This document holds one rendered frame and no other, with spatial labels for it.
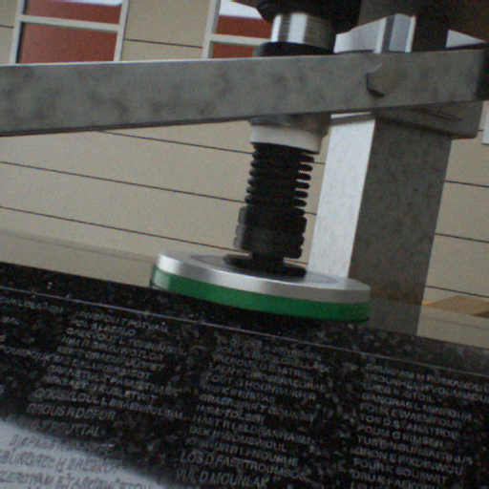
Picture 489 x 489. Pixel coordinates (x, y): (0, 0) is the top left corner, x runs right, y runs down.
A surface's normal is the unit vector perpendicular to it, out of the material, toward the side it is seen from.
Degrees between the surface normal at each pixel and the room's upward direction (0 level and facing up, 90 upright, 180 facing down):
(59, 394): 45
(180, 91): 90
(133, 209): 90
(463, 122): 90
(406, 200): 90
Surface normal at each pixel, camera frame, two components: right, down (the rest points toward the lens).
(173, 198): -0.28, 0.00
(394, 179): 0.34, 0.11
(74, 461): 0.05, -0.67
